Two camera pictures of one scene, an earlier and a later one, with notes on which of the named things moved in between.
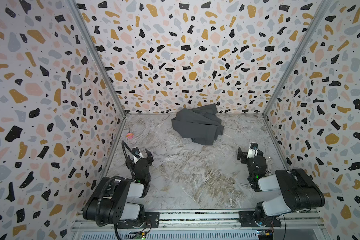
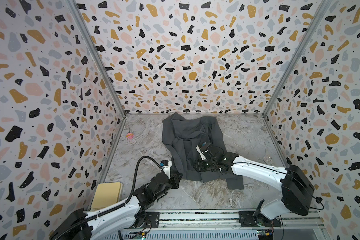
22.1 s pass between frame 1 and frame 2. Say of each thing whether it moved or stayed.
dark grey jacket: moved
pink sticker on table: stayed
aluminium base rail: stayed
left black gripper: moved
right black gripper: moved
